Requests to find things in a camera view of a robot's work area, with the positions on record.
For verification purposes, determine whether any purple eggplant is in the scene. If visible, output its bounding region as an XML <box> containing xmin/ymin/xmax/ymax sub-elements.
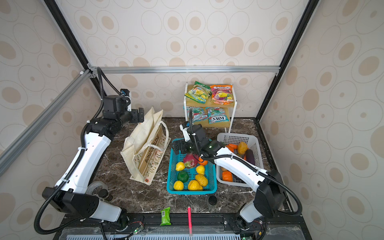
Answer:
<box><xmin>244</xmin><ymin>149</ymin><xmax>256</xmax><ymax>166</ymax></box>

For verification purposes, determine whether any yellow potato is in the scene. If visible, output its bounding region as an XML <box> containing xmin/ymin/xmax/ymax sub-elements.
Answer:
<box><xmin>237</xmin><ymin>142</ymin><xmax>248</xmax><ymax>156</ymax></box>

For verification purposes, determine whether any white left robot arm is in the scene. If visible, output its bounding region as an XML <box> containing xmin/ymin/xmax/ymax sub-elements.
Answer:
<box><xmin>34</xmin><ymin>67</ymin><xmax>144</xmax><ymax>235</ymax></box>

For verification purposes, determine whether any orange bell pepper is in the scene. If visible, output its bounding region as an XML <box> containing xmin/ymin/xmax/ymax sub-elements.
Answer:
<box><xmin>222</xmin><ymin>171</ymin><xmax>233</xmax><ymax>182</ymax></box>

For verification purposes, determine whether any yellow fruit front centre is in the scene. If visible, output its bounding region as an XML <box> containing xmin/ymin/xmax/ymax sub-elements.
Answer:
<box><xmin>188</xmin><ymin>180</ymin><xmax>203</xmax><ymax>191</ymax></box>

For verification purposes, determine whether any black round cap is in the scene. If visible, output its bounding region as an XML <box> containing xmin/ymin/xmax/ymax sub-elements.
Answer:
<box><xmin>208</xmin><ymin>196</ymin><xmax>218</xmax><ymax>206</ymax></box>

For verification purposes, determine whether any green yellow snack bag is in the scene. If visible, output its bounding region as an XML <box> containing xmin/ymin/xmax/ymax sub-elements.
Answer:
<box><xmin>185</xmin><ymin>81</ymin><xmax>212</xmax><ymax>104</ymax></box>

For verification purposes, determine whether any yellow lemon upper left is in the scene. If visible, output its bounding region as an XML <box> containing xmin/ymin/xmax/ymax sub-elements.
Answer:
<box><xmin>175</xmin><ymin>162</ymin><xmax>186</xmax><ymax>172</ymax></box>

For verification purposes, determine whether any yellow lemon front left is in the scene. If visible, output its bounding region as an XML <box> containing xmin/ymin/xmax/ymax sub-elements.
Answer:
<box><xmin>174</xmin><ymin>181</ymin><xmax>184</xmax><ymax>191</ymax></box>

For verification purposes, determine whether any pink pen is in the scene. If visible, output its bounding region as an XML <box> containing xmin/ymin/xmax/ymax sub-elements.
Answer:
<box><xmin>188</xmin><ymin>207</ymin><xmax>193</xmax><ymax>237</ymax></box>

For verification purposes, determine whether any orange tangerine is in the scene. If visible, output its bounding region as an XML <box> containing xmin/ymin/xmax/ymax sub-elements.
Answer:
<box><xmin>198</xmin><ymin>158</ymin><xmax>209</xmax><ymax>166</ymax></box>

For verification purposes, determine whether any floral canvas grocery bag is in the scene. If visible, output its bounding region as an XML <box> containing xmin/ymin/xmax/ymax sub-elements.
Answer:
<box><xmin>121</xmin><ymin>108</ymin><xmax>171</xmax><ymax>186</ymax></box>

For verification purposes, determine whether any orange pink snack bag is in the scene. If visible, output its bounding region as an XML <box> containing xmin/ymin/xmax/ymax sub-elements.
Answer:
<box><xmin>211</xmin><ymin>85</ymin><xmax>235</xmax><ymax>105</ymax></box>

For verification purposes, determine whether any teal plastic basket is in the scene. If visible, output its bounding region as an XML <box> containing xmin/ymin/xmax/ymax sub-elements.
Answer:
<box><xmin>167</xmin><ymin>150</ymin><xmax>218</xmax><ymax>195</ymax></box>

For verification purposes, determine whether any green snack packet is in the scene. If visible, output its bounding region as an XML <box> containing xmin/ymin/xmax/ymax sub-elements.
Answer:
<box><xmin>160</xmin><ymin>207</ymin><xmax>171</xmax><ymax>226</ymax></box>

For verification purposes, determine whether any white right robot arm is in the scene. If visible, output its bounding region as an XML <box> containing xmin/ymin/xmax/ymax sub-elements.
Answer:
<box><xmin>171</xmin><ymin>119</ymin><xmax>303</xmax><ymax>231</ymax></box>

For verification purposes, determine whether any black cylinder knob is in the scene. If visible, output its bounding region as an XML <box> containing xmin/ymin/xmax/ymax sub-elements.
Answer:
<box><xmin>98</xmin><ymin>189</ymin><xmax>114</xmax><ymax>202</ymax></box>

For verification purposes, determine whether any green lime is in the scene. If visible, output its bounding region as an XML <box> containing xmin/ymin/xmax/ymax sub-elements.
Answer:
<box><xmin>177</xmin><ymin>171</ymin><xmax>189</xmax><ymax>183</ymax></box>

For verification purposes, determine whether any pink dragon fruit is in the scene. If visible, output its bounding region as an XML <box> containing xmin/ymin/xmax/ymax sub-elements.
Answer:
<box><xmin>183</xmin><ymin>153</ymin><xmax>199</xmax><ymax>169</ymax></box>

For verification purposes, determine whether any small yellow lemon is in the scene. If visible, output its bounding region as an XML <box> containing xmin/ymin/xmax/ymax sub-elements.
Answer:
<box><xmin>196</xmin><ymin>165</ymin><xmax>205</xmax><ymax>175</ymax></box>

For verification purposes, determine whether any teal red candy bag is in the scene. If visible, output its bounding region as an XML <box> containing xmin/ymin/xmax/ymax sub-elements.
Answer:
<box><xmin>187</xmin><ymin>107</ymin><xmax>208</xmax><ymax>123</ymax></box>

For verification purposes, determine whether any white plastic basket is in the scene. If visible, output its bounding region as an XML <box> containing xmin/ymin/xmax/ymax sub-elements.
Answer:
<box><xmin>216</xmin><ymin>133</ymin><xmax>264</xmax><ymax>188</ymax></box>

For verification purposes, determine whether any teal Fox's candy bag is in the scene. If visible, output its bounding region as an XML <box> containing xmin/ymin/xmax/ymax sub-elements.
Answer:
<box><xmin>206</xmin><ymin>107</ymin><xmax>229</xmax><ymax>124</ymax></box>

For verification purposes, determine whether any clear tape roll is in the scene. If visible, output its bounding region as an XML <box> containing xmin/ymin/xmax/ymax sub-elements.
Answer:
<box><xmin>86</xmin><ymin>181</ymin><xmax>109</xmax><ymax>197</ymax></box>

